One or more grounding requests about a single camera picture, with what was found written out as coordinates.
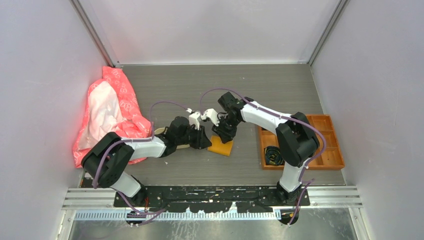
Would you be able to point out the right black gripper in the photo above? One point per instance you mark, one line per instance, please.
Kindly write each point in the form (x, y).
(224, 135)

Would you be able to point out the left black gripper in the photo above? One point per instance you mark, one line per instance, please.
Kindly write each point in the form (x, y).
(202, 140)

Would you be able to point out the orange leather card holder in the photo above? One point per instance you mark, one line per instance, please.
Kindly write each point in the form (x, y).
(220, 148)

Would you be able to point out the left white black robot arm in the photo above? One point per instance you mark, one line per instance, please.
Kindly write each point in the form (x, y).
(107, 160)

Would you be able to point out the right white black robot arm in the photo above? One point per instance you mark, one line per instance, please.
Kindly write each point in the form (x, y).
(297, 139)

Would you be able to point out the beige oval card tray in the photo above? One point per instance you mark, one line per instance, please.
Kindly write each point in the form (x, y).
(163, 130)

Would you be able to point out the rolled dark belt left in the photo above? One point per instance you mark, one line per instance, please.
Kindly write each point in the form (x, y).
(273, 156)

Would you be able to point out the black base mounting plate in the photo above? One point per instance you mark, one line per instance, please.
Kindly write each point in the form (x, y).
(219, 200)

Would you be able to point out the pink white crumpled cloth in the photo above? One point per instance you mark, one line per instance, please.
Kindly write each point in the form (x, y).
(111, 106)

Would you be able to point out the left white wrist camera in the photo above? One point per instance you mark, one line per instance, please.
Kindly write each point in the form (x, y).
(194, 118)

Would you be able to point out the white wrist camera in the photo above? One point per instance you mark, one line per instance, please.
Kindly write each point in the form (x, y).
(210, 115)
(194, 118)

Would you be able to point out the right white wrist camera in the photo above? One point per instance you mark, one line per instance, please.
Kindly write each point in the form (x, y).
(210, 115)

